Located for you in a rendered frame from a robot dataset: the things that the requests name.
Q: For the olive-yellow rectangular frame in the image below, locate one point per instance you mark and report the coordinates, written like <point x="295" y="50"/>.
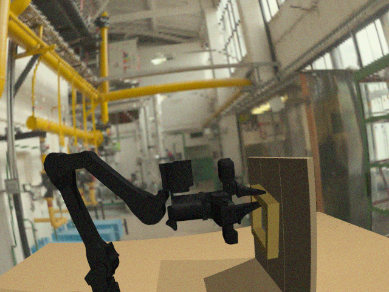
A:
<point x="265" y="222"/>

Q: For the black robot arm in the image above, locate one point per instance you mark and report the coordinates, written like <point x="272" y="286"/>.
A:
<point x="176" y="177"/>

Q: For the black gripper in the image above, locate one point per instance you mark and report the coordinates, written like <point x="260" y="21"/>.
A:
<point x="226" y="172"/>

